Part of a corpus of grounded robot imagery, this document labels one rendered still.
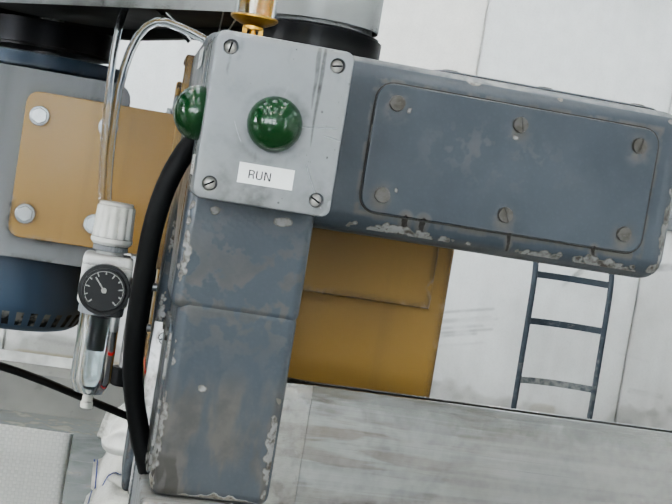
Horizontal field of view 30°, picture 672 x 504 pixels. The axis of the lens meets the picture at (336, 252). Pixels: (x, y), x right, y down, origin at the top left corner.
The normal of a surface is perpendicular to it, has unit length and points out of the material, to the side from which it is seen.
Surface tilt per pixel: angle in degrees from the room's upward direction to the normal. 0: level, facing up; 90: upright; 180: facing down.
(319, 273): 90
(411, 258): 90
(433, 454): 90
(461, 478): 90
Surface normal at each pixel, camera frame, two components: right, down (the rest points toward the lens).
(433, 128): 0.16, 0.07
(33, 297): 0.44, 0.14
